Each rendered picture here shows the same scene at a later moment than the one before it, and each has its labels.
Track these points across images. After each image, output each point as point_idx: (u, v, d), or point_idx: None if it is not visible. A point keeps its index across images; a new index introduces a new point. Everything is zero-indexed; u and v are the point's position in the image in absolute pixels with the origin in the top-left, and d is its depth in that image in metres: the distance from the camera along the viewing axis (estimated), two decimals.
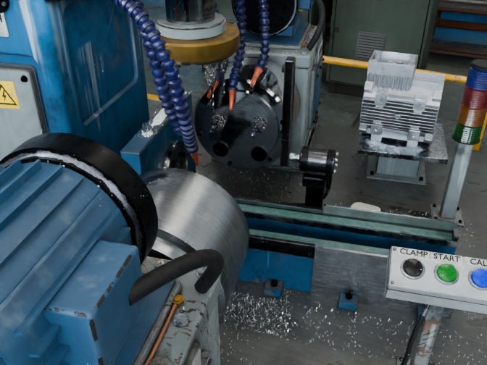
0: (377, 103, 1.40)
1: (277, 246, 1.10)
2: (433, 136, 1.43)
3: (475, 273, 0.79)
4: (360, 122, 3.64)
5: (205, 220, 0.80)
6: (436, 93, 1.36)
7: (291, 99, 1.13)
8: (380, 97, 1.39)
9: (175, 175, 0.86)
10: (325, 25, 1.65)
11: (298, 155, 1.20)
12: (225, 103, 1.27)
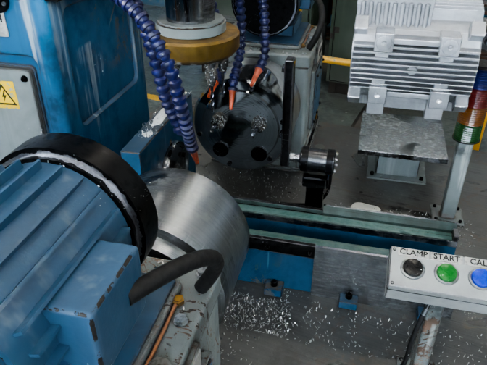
0: (380, 49, 0.84)
1: (277, 246, 1.10)
2: (467, 100, 0.88)
3: (475, 273, 0.79)
4: (360, 122, 3.64)
5: (205, 220, 0.80)
6: (477, 27, 0.81)
7: (291, 99, 1.13)
8: (384, 39, 0.83)
9: (175, 175, 0.86)
10: (325, 25, 1.65)
11: (298, 155, 1.20)
12: (225, 103, 1.27)
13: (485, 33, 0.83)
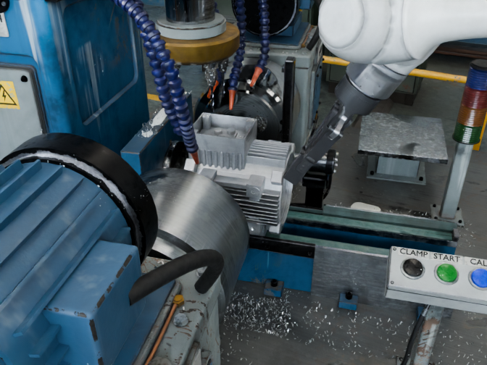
0: None
1: (277, 246, 1.10)
2: (280, 226, 1.08)
3: (475, 273, 0.79)
4: (360, 122, 3.64)
5: (205, 220, 0.80)
6: (275, 175, 1.01)
7: (291, 99, 1.13)
8: None
9: (175, 175, 0.86)
10: None
11: (298, 155, 1.20)
12: (225, 103, 1.27)
13: (323, 135, 0.90)
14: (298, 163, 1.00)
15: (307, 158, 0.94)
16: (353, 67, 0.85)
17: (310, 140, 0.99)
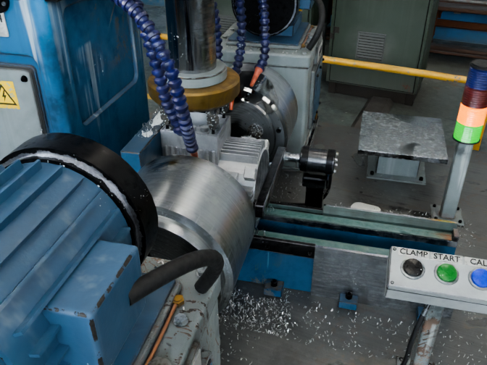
0: None
1: (277, 246, 1.10)
2: (255, 221, 1.09)
3: (475, 273, 0.79)
4: (360, 122, 3.64)
5: (214, 203, 0.83)
6: (248, 171, 1.02)
7: (272, 195, 1.10)
8: None
9: (185, 161, 0.89)
10: (325, 25, 1.65)
11: (293, 154, 1.21)
12: (219, 111, 1.23)
13: None
14: None
15: None
16: None
17: None
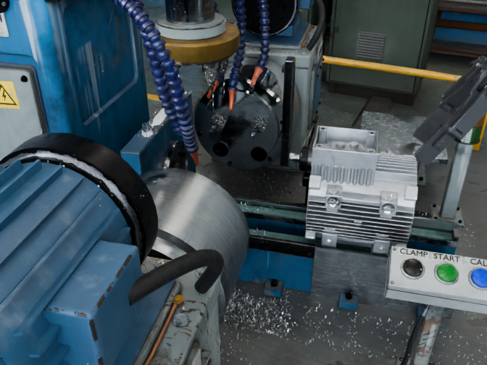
0: (330, 206, 0.98)
1: (277, 246, 1.10)
2: None
3: (475, 273, 0.79)
4: (360, 122, 3.64)
5: (205, 220, 0.80)
6: (410, 191, 0.96)
7: (291, 99, 1.13)
8: None
9: (175, 175, 0.86)
10: (325, 25, 1.65)
11: (298, 155, 1.20)
12: (225, 103, 1.27)
13: (480, 95, 0.79)
14: (432, 121, 0.93)
15: (453, 132, 0.82)
16: None
17: (443, 97, 0.93)
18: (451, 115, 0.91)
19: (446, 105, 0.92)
